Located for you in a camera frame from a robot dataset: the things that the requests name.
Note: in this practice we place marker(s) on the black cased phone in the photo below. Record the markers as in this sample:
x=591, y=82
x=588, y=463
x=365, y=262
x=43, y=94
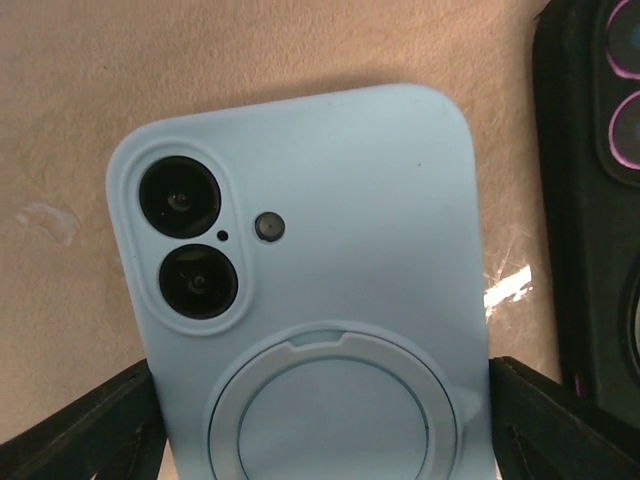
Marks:
x=585, y=70

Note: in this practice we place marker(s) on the light blue cased phone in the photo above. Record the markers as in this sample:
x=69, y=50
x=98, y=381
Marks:
x=307, y=280

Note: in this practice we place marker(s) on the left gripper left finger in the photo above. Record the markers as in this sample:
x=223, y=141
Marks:
x=115, y=431

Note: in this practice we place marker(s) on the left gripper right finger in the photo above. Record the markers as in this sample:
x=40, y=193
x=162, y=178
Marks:
x=541, y=430

